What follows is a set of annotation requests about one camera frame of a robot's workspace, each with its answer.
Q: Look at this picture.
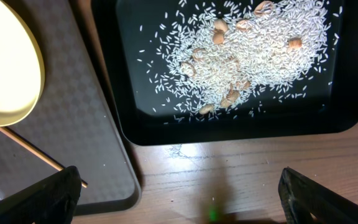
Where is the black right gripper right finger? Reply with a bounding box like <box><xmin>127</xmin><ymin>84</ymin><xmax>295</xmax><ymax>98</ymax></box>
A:
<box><xmin>278</xmin><ymin>167</ymin><xmax>358</xmax><ymax>223</ymax></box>

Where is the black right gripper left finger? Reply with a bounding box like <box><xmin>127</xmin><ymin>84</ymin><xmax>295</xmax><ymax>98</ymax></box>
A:
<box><xmin>0</xmin><ymin>166</ymin><xmax>82</xmax><ymax>224</ymax></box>

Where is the yellow round plate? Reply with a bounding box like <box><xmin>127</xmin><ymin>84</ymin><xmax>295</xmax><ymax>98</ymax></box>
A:
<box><xmin>0</xmin><ymin>0</ymin><xmax>45</xmax><ymax>127</ymax></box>

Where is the pile of rice waste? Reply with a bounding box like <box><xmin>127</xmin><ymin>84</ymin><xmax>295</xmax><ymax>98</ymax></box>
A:
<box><xmin>127</xmin><ymin>1</ymin><xmax>345</xmax><ymax>124</ymax></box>

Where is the black waste tray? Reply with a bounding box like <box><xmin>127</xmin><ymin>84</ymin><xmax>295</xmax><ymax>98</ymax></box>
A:
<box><xmin>91</xmin><ymin>1</ymin><xmax>358</xmax><ymax>146</ymax></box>

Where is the brown serving tray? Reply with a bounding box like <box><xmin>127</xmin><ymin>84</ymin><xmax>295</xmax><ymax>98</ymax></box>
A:
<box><xmin>0</xmin><ymin>1</ymin><xmax>140</xmax><ymax>215</ymax></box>

